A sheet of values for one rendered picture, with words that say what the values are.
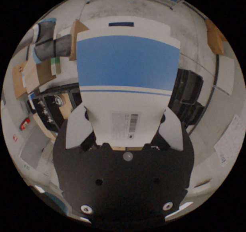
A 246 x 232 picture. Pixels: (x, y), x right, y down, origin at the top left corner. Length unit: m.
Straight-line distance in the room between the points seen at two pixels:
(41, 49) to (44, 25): 0.13
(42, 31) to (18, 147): 3.44
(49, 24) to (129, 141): 0.55
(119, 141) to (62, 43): 0.49
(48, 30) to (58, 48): 0.14
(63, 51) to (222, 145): 3.20
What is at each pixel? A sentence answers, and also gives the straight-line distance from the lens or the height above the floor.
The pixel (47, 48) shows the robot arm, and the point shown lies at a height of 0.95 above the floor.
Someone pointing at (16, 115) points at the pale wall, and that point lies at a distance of 3.38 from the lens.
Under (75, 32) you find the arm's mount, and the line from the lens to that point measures 0.46.
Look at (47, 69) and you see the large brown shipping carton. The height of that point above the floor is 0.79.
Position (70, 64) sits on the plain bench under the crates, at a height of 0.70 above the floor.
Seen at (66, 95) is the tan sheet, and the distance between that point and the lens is 0.58.
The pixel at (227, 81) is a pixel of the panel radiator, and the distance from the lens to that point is 2.69.
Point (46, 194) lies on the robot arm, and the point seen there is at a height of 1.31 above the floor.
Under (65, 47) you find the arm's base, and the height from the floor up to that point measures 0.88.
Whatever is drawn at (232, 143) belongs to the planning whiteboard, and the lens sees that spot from 2.75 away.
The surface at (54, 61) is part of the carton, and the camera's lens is 0.73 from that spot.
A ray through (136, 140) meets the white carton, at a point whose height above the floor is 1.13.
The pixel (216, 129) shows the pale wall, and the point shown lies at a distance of 2.82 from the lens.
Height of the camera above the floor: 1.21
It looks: 58 degrees down
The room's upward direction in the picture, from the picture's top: 180 degrees counter-clockwise
